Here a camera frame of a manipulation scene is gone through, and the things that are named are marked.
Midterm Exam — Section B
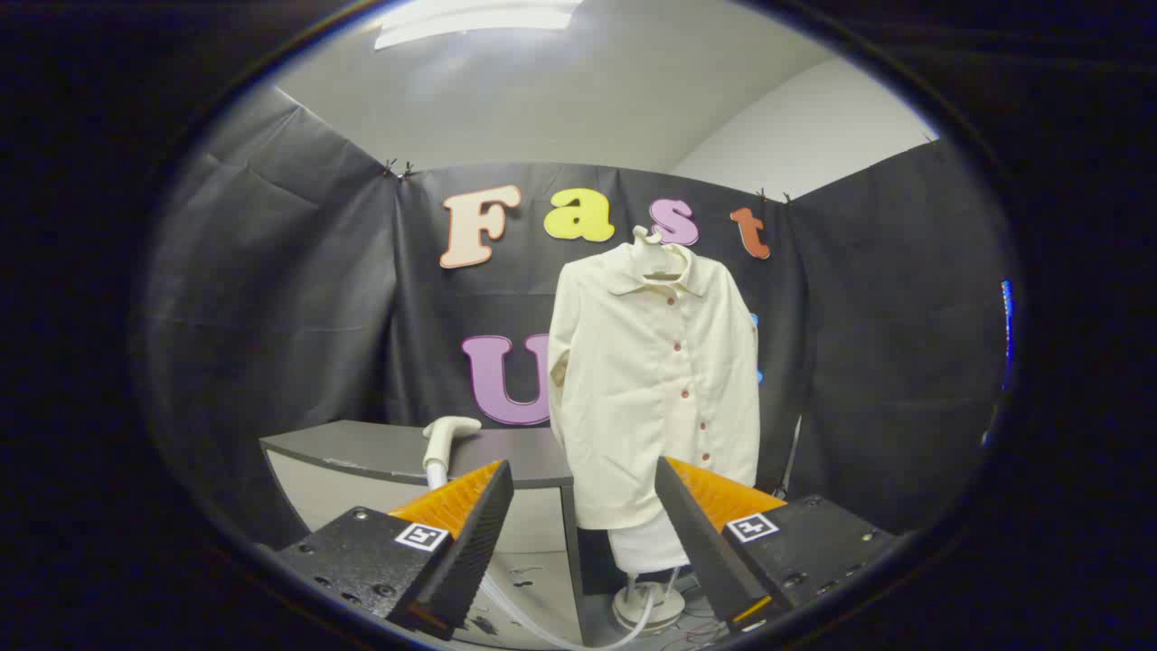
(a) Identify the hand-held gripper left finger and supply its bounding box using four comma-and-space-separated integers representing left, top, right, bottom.
271, 458, 515, 641

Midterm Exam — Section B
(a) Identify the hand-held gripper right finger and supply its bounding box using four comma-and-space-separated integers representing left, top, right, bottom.
655, 456, 905, 634

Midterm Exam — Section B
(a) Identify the white garment steamer base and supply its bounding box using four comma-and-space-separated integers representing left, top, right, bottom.
612, 579, 688, 636

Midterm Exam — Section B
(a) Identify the white garment steamer head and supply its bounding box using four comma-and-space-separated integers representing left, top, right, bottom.
421, 415, 484, 473

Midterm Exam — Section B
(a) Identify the cream button-up shirt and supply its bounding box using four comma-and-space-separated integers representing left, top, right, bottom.
547, 237, 762, 532

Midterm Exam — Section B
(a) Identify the white clothes hanger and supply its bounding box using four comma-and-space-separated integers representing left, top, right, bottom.
632, 225, 693, 283

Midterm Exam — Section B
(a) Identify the thin grey pole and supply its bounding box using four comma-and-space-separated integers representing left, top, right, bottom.
776, 414, 804, 500

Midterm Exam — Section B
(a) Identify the black backdrop cloth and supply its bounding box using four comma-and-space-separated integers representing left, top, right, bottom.
143, 86, 1015, 548

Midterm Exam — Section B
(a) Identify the ceiling light panel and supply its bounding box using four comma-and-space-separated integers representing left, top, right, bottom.
374, 0, 585, 52

